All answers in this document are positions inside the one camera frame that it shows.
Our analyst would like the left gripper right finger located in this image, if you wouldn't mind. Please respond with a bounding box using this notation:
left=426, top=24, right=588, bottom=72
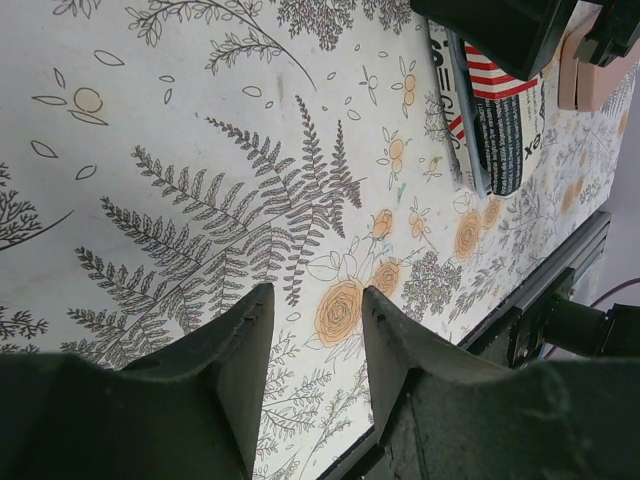
left=362, top=287, right=639, bottom=479

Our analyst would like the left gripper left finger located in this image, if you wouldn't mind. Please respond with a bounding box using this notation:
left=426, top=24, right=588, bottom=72
left=1, top=283, right=275, bottom=479

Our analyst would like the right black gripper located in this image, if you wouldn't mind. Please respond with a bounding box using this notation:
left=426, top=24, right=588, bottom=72
left=410, top=0, right=640, bottom=80

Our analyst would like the flag pattern glasses case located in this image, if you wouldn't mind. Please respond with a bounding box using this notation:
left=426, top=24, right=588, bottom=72
left=428, top=22, right=545, bottom=197

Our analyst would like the pink glasses case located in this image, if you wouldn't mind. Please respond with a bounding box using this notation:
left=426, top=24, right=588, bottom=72
left=558, top=7, right=639, bottom=112

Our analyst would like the blue cleaning cloth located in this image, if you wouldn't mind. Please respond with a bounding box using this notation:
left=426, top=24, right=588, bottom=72
left=445, top=29, right=490, bottom=200

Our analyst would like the floral table mat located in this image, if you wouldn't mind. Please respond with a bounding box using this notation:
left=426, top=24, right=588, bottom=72
left=1, top=1, right=636, bottom=479

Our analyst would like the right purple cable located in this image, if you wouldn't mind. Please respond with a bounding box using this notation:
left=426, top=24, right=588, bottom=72
left=589, top=279, right=640, bottom=309

